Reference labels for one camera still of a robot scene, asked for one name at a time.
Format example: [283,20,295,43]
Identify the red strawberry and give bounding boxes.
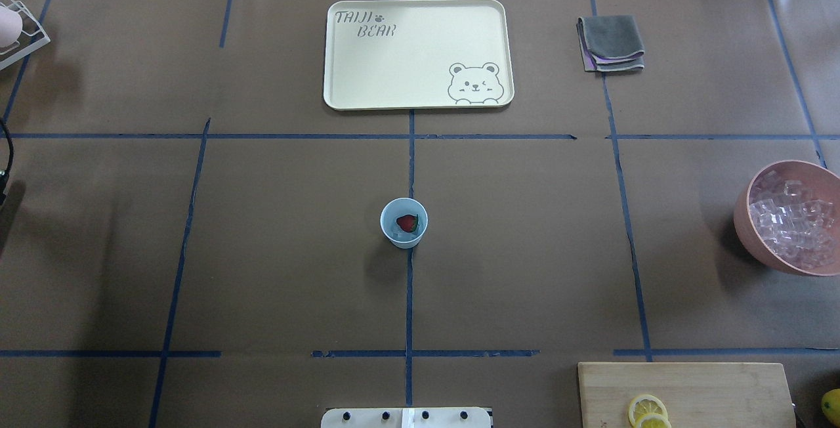
[395,215,420,233]

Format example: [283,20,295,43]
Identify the clear ice cube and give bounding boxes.
[389,226,420,242]

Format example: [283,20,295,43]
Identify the light blue cup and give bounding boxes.
[380,198,429,249]

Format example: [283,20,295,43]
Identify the clear ice cubes pile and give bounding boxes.
[748,171,838,270]

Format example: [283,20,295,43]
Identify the white cup rack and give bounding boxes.
[1,0,51,71]

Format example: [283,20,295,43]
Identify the pink cup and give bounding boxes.
[0,6,23,49]

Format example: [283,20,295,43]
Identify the cream bear tray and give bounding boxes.
[323,0,515,111]

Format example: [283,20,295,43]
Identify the grey folded cloth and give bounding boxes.
[576,15,645,73]

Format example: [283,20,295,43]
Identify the lemon slices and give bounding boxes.
[627,393,672,427]

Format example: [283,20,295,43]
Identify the wooden cutting board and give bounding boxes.
[577,362,796,427]

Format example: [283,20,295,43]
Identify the pink bowl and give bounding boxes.
[733,161,838,276]

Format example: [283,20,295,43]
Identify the yellow lemon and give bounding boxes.
[821,389,840,427]

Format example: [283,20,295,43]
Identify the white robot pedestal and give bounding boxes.
[320,406,494,427]

